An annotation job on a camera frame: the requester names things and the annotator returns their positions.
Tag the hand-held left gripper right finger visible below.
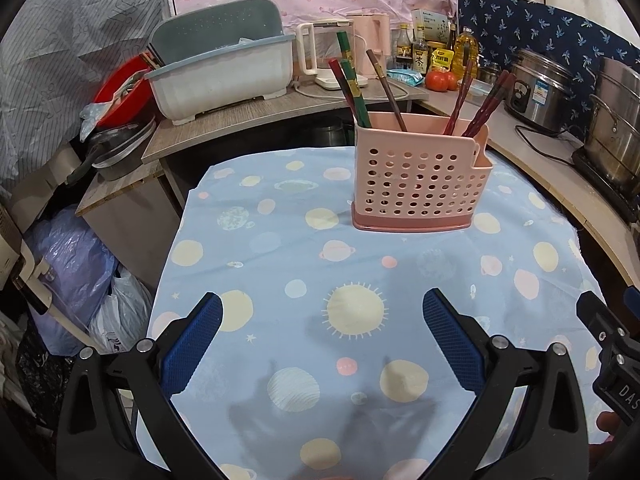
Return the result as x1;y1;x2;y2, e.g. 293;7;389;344
385;287;591;480

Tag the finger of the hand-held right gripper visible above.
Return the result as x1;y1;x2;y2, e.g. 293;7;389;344
576;290;632;349
622;287;640;322

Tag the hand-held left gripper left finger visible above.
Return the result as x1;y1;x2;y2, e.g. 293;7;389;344
56;292;236;480

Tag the pink perforated utensil holder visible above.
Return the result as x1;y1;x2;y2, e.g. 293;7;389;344
350;112;496;233

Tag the dark red chopstick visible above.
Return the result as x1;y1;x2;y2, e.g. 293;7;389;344
460;71;511;138
442;59;477;137
467;75;517;139

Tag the green chopstick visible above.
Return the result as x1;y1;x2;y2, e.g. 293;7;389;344
341;60;370;129
336;31;372;129

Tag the person's right hand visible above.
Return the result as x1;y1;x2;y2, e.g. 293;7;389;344
596;410;623;437

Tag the white plastic bag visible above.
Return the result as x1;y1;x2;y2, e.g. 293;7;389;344
90;270;153;356

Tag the black induction cooker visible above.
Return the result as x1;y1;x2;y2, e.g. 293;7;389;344
571;147;640;213

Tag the purple plastic bag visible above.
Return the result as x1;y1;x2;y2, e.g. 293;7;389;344
25;205;121;356

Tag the light wooden counter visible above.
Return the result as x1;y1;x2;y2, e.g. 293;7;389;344
415;87;640;291

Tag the blue planet print tablecloth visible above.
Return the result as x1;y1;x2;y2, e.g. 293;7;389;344
135;145;606;480

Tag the steel stockpot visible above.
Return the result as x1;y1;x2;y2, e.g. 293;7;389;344
582;57;640;186

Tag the black frying pan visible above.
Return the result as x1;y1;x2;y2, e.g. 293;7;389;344
67;120;157;184

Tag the steel rice cooker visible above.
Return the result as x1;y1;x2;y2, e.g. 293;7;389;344
505;49;586;133

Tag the grey wooden shelf board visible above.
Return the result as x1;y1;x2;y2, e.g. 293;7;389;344
142;85;431;163

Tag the red plastic basin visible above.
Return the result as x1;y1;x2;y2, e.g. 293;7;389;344
94;55;153;128

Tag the brown chopstick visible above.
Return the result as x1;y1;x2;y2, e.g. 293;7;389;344
366;50;407;132

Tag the white grey dish drainer tub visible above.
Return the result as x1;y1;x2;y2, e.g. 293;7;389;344
145;0;296;126

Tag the blue wet wipes packet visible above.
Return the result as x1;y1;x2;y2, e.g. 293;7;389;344
387;68;426;86

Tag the bright red chopstick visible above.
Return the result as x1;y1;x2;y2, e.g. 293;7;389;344
328;59;364;128

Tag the yellow seasoning packet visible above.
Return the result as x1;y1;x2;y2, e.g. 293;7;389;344
429;47;456;74

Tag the navy printed cloth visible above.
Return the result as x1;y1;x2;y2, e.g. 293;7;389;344
457;0;640;141

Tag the dark soy sauce bottle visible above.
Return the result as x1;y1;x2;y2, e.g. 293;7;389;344
412;25;431;74

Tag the clear glass bottle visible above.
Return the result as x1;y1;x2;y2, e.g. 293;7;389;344
397;24;414;61

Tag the white electric kettle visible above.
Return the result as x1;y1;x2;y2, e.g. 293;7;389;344
295;17;371;92

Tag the grey striped plastic sheet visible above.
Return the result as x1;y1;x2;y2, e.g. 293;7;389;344
0;0;171;201

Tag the pink electric kettle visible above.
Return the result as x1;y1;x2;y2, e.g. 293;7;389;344
345;12;392;79

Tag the pale green carton box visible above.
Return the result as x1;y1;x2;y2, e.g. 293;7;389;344
411;8;451;44

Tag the black power cable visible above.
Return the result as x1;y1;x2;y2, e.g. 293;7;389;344
514;124;577;167

